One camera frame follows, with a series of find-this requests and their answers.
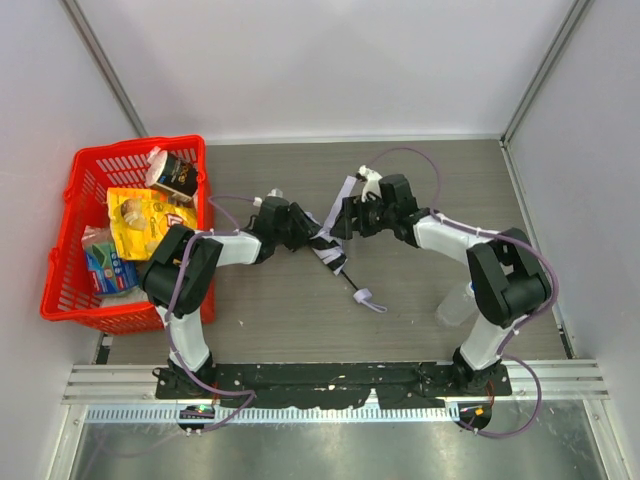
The blue snack packet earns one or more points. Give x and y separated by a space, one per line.
109 274

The yellow Lay's chips bag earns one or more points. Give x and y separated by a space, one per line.
140 218

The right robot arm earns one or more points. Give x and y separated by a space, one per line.
512 282

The red plastic basket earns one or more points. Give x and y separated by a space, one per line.
68 292

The white slotted cable duct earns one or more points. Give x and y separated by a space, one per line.
192 414

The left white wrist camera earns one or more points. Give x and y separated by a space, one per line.
273 193

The black and white carton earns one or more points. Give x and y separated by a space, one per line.
172 175

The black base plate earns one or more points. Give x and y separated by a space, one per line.
397 385

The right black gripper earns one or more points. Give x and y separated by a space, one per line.
351 218

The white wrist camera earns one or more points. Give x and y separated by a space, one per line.
273 193
370 179

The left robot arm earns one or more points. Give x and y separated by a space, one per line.
180 272

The clear pink snack packet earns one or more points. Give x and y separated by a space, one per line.
96 235

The clear plastic water bottle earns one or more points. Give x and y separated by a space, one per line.
458 306

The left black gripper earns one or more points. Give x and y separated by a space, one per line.
298 228

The lavender folding umbrella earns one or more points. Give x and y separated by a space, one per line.
329 249

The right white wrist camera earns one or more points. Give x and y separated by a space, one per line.
370 179

